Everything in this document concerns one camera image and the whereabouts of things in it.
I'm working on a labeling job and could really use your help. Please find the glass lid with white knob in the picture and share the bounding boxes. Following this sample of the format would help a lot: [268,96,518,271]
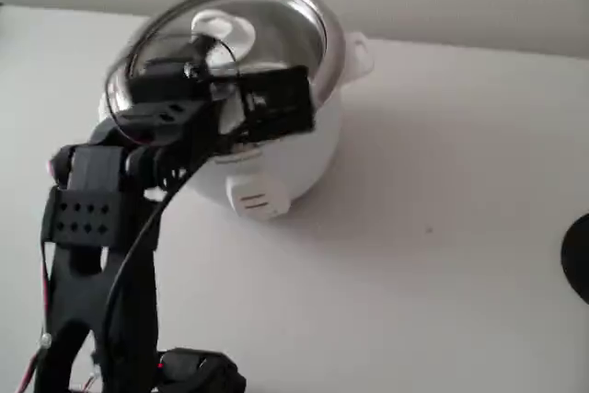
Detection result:
[104,0,331,137]
[248,0,330,72]

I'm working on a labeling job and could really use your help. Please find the white rice cooker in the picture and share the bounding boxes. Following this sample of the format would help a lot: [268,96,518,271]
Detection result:
[98,0,375,222]

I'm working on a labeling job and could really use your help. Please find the black round stand base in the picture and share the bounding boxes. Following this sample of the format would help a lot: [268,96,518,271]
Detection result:
[560,212,589,307]

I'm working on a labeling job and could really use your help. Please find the black camera cable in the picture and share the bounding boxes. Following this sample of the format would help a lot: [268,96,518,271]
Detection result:
[101,128,252,393]

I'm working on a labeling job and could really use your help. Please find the red white servo wires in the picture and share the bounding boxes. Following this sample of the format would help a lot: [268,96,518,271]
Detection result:
[16,236,52,393]

